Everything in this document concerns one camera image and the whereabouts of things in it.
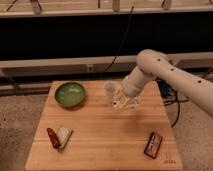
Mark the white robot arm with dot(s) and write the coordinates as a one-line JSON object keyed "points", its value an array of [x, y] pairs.
{"points": [[151, 64]]}

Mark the small clear plastic bottle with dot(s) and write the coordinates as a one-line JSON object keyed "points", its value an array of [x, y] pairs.
{"points": [[120, 101]]}

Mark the white wall outlet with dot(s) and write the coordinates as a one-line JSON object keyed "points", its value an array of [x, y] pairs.
{"points": [[90, 68]]}

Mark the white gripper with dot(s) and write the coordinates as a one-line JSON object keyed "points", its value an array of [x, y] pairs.
{"points": [[130, 87]]}

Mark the green ceramic bowl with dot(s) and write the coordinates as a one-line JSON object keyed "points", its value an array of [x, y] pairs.
{"points": [[70, 94]]}

